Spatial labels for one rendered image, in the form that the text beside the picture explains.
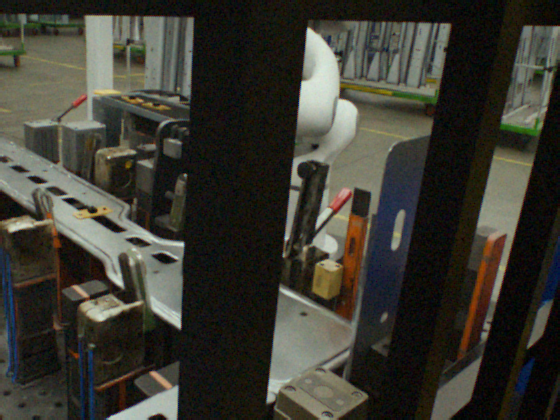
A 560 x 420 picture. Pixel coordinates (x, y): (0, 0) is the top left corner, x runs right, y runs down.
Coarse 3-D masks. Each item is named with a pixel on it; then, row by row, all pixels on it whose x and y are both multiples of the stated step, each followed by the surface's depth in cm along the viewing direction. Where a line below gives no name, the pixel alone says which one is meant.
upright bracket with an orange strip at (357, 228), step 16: (368, 192) 90; (352, 208) 93; (368, 208) 91; (352, 224) 93; (352, 240) 94; (352, 256) 94; (352, 272) 95; (352, 288) 96; (336, 304) 99; (352, 304) 97
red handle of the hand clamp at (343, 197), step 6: (342, 192) 106; (348, 192) 106; (336, 198) 105; (342, 198) 105; (348, 198) 106; (330, 204) 105; (336, 204) 104; (342, 204) 105; (330, 210) 104; (336, 210) 104; (324, 216) 104; (330, 216) 104; (318, 222) 103; (324, 222) 103; (318, 228) 102; (300, 240) 102; (294, 246) 101
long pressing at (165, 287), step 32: (32, 160) 159; (64, 192) 138; (96, 192) 139; (64, 224) 120; (96, 224) 121; (128, 224) 121; (96, 256) 109; (160, 288) 97; (288, 288) 100; (288, 320) 91; (320, 320) 91; (288, 352) 83; (320, 352) 83
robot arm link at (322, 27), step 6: (318, 24) 115; (324, 24) 115; (330, 24) 114; (336, 24) 113; (342, 24) 113; (348, 24) 114; (354, 24) 115; (318, 30) 116; (324, 30) 116; (330, 30) 116; (336, 30) 116; (342, 30) 116; (348, 30) 117
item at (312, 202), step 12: (300, 168) 96; (312, 168) 95; (324, 168) 96; (312, 180) 99; (324, 180) 98; (300, 192) 99; (312, 192) 98; (300, 204) 100; (312, 204) 98; (300, 216) 101; (312, 216) 98; (300, 228) 101; (312, 228) 99; (312, 240) 101; (288, 252) 102; (300, 252) 100
